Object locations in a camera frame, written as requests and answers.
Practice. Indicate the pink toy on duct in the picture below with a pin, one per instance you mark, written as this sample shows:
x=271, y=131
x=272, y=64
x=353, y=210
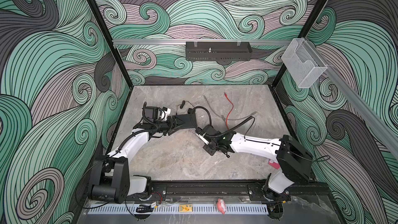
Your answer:
x=221, y=206

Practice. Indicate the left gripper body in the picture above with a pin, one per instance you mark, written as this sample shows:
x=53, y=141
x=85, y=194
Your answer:
x=165, y=127

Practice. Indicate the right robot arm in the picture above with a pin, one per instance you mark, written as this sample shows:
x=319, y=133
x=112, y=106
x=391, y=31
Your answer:
x=292, y=159

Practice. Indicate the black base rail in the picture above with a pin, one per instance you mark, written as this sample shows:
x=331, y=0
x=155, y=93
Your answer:
x=160, y=190

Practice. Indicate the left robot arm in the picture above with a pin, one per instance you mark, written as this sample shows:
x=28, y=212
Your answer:
x=110, y=179

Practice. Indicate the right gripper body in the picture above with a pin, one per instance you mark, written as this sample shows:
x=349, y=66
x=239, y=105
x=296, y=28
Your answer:
x=210, y=148

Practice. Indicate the white bunny pink figurine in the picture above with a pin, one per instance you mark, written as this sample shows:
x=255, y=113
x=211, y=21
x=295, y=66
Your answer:
x=274, y=164

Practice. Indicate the white slotted cable duct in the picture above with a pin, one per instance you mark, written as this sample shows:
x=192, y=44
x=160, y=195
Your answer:
x=199, y=209

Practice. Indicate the clear plastic wall bin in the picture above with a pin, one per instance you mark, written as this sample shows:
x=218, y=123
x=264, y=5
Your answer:
x=304, y=62

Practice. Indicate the black network switch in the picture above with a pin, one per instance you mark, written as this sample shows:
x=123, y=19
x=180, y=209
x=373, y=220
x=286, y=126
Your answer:
x=185, y=121

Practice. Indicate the yellow label tag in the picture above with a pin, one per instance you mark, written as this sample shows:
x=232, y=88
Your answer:
x=185, y=208

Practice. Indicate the black wall-mounted tray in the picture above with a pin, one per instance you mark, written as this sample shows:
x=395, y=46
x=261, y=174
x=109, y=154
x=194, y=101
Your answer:
x=219, y=51

